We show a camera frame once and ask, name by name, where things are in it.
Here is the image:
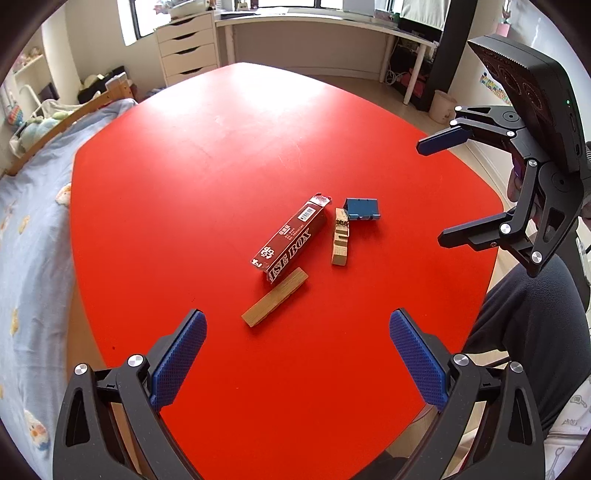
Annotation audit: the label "small blue box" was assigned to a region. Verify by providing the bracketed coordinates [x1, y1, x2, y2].
[344, 198, 381, 221]

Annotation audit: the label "notched wooden block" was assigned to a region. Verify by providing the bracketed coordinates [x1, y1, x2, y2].
[332, 208, 349, 266]

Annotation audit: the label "red ISE BOX carton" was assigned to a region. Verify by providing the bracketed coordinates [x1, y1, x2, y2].
[250, 193, 332, 284]

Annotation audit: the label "white bucket on floor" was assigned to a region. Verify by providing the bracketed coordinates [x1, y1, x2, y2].
[429, 90, 458, 124]

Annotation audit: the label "person's leg dark trousers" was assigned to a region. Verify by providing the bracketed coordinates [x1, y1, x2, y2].
[463, 256, 590, 433]

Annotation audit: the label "bed with blue sheet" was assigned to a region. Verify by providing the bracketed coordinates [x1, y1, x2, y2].
[1, 98, 136, 479]

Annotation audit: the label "white desk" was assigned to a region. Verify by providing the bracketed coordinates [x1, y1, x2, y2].
[215, 7, 437, 104]

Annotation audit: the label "red table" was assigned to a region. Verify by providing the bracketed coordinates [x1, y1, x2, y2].
[70, 63, 502, 479]

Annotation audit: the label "white drawer cabinet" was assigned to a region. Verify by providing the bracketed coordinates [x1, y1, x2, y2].
[155, 11, 221, 86]

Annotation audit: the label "black camera box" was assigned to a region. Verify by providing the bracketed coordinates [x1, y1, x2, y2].
[468, 34, 590, 179]

